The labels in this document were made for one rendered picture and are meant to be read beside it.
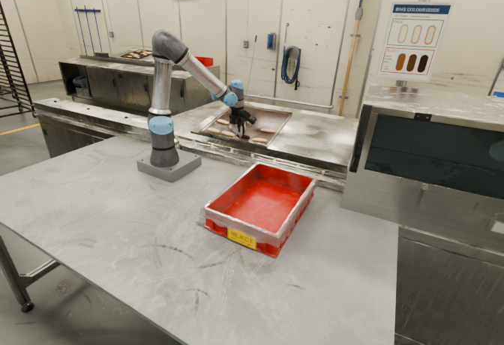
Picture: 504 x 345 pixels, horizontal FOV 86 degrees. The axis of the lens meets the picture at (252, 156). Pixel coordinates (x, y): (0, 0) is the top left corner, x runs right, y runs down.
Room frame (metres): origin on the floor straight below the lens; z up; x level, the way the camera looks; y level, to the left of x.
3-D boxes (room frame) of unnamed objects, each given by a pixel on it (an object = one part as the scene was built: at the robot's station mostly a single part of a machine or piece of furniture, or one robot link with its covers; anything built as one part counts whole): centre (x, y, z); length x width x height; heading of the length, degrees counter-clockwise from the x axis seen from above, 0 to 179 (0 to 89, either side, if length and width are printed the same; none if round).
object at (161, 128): (1.29, 0.47, 1.05); 0.13 x 0.12 x 0.14; 25
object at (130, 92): (5.29, 2.19, 0.51); 3.00 x 1.26 x 1.03; 66
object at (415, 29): (1.83, -0.96, 1.50); 0.33 x 0.01 x 0.45; 72
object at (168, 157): (1.28, 0.47, 0.93); 0.15 x 0.15 x 0.10
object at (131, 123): (1.97, 1.21, 0.89); 1.25 x 0.18 x 0.09; 66
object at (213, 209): (0.97, -0.07, 0.87); 0.49 x 0.34 x 0.10; 153
